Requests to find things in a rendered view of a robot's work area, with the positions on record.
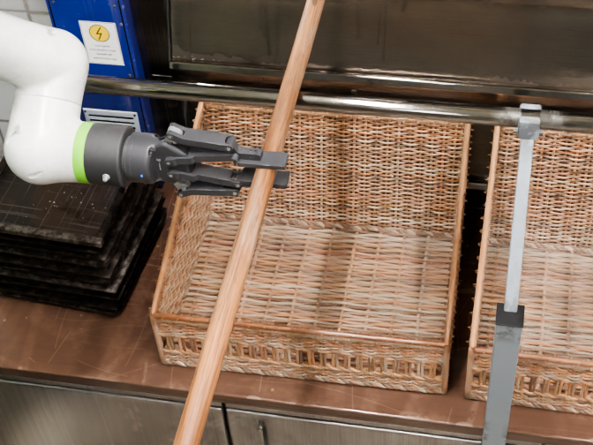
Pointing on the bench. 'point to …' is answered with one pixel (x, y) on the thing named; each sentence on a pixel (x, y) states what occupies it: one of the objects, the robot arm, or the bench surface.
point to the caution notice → (101, 42)
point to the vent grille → (112, 117)
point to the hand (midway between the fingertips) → (265, 169)
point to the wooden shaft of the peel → (246, 238)
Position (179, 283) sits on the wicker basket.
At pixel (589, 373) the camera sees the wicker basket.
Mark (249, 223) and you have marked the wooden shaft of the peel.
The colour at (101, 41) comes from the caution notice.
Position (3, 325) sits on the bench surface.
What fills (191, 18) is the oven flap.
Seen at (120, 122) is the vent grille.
